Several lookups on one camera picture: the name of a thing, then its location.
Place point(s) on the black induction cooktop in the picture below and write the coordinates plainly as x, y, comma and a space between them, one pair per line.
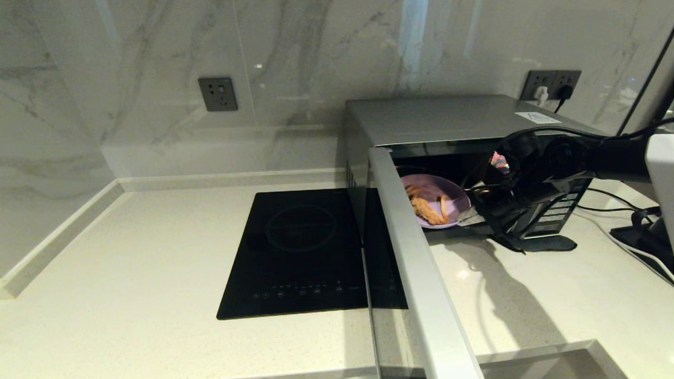
300, 252

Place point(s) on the long orange french fry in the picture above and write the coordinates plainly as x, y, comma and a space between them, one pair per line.
412, 190

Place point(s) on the silver microwave oven body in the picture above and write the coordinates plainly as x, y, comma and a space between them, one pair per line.
447, 118

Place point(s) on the white paper sheet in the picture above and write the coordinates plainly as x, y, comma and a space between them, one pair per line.
538, 118

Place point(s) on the purple plate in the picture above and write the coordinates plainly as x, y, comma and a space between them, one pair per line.
437, 185

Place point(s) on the black power plug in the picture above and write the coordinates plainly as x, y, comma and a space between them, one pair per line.
564, 92

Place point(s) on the white power plug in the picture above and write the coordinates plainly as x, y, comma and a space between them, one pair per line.
541, 96

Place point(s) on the black vertical frame strip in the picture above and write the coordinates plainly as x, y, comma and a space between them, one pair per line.
647, 79

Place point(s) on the brown fried chicken piece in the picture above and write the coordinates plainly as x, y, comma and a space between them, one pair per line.
426, 210

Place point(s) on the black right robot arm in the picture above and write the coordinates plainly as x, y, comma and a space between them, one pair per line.
611, 158

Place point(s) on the grey double wall socket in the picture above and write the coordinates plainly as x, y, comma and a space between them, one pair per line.
533, 78

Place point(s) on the dark blue rubber mat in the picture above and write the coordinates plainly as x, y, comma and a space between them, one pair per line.
553, 243

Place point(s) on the grey single wall socket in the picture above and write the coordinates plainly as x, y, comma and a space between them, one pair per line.
218, 95

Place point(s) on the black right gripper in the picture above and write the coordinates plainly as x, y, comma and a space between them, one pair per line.
508, 208

